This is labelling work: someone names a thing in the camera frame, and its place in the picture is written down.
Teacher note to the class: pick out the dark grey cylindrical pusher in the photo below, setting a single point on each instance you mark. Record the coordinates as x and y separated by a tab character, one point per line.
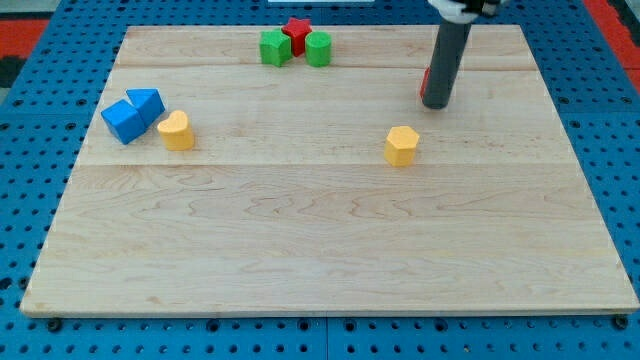
445	62

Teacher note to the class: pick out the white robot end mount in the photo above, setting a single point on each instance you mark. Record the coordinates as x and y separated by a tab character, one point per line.
467	11

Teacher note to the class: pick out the yellow hexagon block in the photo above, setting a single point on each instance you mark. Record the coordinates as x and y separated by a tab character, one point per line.
400	146

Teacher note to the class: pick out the red star block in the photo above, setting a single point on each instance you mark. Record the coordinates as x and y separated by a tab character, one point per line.
297	30

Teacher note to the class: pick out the green star block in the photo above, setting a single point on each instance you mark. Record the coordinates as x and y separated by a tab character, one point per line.
274	47

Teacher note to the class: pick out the red block behind pusher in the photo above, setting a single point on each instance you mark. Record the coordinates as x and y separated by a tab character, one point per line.
424	82

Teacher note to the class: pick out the green cylinder block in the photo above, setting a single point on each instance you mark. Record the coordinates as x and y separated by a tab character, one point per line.
318	48

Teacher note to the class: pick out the wooden board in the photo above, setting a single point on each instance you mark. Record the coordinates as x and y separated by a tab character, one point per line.
286	206

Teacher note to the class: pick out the yellow heart block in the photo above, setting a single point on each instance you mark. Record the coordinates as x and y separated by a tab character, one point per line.
176	132

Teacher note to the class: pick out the blue triangle block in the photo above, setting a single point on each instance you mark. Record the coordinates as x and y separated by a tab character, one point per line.
148	103

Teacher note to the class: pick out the blue cube block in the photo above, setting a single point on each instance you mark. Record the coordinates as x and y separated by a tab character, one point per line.
124	121

